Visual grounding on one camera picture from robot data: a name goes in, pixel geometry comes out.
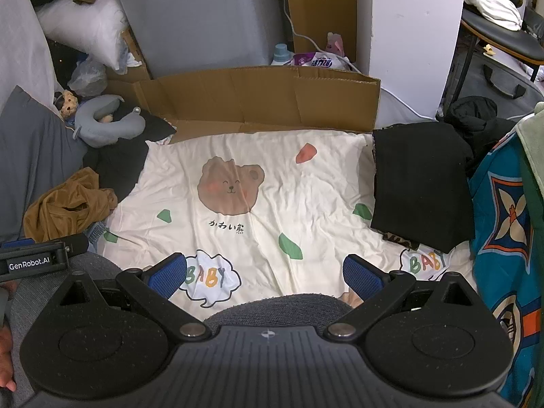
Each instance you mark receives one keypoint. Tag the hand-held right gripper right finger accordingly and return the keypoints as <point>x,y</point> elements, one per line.
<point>362,277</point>

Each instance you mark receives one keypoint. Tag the black cloth heap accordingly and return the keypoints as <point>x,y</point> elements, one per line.
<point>471,112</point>

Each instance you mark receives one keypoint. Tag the brown printed t-shirt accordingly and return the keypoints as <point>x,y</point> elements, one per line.
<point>68,204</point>

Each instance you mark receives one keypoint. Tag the flattened cardboard sheet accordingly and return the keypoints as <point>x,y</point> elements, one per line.
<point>255,97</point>

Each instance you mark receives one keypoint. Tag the white bear print blanket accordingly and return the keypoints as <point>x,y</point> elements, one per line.
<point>297,204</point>

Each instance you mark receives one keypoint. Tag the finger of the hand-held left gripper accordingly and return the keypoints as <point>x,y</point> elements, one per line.
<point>77,244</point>

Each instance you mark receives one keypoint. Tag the purple detergent pouch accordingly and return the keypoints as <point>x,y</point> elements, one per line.
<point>314,60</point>

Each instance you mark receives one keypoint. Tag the leopard print garment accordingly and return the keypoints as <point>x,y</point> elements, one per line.
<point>401,242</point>

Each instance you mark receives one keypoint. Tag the teddy bear toy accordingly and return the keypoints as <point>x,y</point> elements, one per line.
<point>68,102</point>

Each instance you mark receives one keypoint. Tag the open cardboard box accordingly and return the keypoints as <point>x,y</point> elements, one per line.
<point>136,57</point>

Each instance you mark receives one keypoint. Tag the person's left hand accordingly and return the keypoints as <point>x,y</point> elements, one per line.
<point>5,361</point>

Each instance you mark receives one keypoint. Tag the grey neck pillow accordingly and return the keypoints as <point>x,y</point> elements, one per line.
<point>123,123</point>

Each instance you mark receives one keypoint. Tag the white pillow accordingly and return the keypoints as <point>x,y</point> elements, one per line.
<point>80,25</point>

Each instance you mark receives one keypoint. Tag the teal patterned cloth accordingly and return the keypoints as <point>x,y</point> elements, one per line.
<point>501,221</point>

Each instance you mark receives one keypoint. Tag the black crumpled cloth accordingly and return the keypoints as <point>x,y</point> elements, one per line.
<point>123,165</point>

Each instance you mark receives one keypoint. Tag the person's grey trousered leg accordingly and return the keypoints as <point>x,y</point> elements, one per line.
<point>42,297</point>

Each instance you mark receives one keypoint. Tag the small yellow object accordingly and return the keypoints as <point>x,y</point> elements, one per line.
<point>488,49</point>

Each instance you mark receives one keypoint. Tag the blue capped detergent bottle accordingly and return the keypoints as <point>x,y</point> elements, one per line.
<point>280,55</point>

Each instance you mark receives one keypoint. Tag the white curtain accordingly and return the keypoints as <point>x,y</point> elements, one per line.
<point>21,42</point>

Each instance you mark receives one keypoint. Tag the pink bottle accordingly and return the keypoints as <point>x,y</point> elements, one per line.
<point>335,44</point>

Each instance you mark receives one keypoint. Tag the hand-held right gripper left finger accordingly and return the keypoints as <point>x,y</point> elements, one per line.
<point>168,278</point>

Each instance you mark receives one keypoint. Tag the white cloth bundle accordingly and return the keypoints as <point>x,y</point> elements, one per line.
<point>493,10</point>

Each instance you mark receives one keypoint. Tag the grey wrapped appliance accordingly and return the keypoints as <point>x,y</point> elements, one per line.
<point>191,21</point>

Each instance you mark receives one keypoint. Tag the clear plastic bag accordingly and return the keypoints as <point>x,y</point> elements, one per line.
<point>87,76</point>

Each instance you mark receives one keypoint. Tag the black chair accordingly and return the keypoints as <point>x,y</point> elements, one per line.
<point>501,38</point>

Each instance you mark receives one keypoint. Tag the black folded garment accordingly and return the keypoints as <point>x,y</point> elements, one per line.
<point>418,178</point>

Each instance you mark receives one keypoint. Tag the grey cushion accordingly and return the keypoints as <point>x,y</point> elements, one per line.
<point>34,157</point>

